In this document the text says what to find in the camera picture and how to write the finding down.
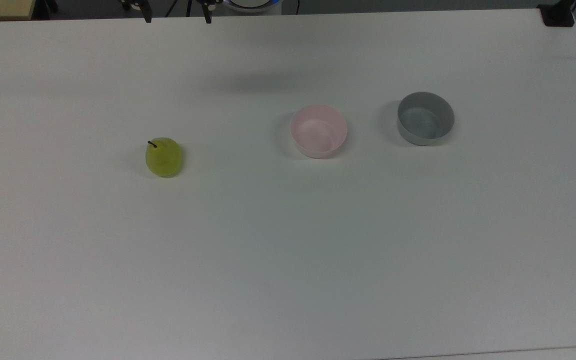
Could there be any black table clamp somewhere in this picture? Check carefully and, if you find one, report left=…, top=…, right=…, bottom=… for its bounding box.
left=537, top=0, right=576, bottom=28

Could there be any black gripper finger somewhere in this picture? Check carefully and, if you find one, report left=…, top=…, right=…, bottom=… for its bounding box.
left=197, top=0, right=215, bottom=25
left=122, top=0, right=153, bottom=24

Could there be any pink plastic bowl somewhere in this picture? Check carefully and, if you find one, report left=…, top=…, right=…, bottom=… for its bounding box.
left=290, top=104, right=348, bottom=159

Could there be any green pear with dark stem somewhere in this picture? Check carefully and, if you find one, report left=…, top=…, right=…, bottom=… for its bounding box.
left=145, top=137, right=184, bottom=178

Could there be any white robot base, blue ring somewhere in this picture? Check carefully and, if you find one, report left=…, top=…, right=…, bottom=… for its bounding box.
left=223, top=0, right=284, bottom=14

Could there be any grey plastic bowl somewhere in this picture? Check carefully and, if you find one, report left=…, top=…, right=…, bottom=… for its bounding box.
left=397, top=91, right=455, bottom=147

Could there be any black cable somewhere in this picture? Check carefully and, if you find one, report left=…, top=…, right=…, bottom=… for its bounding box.
left=165, top=0, right=194, bottom=18

